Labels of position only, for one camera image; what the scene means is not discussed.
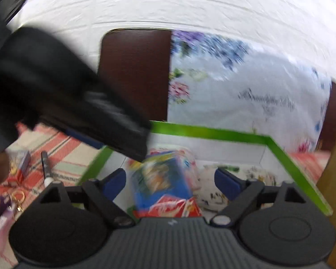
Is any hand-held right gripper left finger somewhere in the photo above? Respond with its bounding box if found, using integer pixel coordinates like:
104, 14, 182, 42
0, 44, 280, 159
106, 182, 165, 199
39, 167, 135, 228

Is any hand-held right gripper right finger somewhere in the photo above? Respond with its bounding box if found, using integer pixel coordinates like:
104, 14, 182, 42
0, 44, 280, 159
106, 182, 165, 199
211, 167, 307, 227

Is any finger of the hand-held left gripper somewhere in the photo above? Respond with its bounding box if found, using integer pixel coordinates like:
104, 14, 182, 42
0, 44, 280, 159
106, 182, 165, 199
64, 89, 152, 162

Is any blue and red snack packet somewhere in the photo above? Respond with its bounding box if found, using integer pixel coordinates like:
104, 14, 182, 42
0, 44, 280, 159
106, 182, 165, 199
127, 150, 204, 219

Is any green-edged white box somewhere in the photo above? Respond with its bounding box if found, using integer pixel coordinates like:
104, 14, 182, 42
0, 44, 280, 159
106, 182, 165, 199
75, 120, 333, 216

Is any white printed plastic bag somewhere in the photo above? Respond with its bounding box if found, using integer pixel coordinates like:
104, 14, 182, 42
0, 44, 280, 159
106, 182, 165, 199
195, 165, 278, 211

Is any dark brown wooden headboard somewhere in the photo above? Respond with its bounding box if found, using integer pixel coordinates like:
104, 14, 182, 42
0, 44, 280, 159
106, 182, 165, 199
97, 29, 172, 124

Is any red striped blanket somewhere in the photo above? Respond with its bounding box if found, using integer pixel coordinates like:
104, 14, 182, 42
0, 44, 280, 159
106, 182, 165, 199
0, 121, 331, 269

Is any black marker pen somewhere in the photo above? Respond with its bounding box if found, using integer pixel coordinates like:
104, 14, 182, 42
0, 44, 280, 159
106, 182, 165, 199
41, 151, 53, 187

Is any dark grey cloth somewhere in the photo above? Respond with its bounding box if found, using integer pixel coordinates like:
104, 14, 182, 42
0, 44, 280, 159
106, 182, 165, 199
0, 0, 37, 65

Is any white floral pillow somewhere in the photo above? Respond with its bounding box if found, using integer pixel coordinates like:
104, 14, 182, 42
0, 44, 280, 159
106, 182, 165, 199
167, 30, 332, 152

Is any small red box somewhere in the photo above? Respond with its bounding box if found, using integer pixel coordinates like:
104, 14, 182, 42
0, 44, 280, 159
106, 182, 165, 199
5, 170, 26, 186

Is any light wooden board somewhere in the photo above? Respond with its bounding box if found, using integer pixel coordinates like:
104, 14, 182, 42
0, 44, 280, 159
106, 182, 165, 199
316, 133, 336, 269

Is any pink printed packet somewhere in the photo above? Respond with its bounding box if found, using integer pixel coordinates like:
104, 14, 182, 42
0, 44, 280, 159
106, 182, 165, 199
0, 215, 18, 269

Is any gold key ring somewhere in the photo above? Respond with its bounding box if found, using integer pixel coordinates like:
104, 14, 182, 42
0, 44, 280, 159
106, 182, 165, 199
12, 190, 26, 212

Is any purple strap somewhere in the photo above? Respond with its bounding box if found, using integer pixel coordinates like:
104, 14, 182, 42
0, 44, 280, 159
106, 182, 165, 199
0, 195, 13, 221

